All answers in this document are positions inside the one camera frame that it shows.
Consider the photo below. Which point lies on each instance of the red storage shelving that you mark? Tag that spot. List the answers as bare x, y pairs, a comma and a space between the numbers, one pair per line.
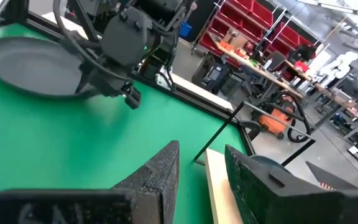
250, 12

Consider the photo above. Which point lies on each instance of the orange shop vacuum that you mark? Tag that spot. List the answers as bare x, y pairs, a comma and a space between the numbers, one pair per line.
273, 123

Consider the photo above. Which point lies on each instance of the green table mat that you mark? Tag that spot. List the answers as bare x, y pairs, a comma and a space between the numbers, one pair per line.
73, 140

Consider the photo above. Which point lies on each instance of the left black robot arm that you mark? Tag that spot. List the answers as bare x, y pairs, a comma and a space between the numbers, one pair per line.
126, 34

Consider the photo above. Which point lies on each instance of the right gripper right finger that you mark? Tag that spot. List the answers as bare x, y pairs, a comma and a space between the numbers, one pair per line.
269, 199

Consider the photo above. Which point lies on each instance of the dark grey plate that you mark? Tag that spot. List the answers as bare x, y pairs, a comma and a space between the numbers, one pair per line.
26, 65

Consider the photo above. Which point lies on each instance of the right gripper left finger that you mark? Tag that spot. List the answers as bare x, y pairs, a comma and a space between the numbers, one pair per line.
154, 186

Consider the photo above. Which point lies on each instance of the long wooden workbench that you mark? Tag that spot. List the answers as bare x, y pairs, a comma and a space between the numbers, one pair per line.
259, 70

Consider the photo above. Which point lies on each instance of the black equipment cart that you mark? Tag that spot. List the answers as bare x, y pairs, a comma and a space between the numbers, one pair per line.
211, 74

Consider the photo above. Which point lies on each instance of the blue bin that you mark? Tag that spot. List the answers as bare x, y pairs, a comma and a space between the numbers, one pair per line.
185, 30

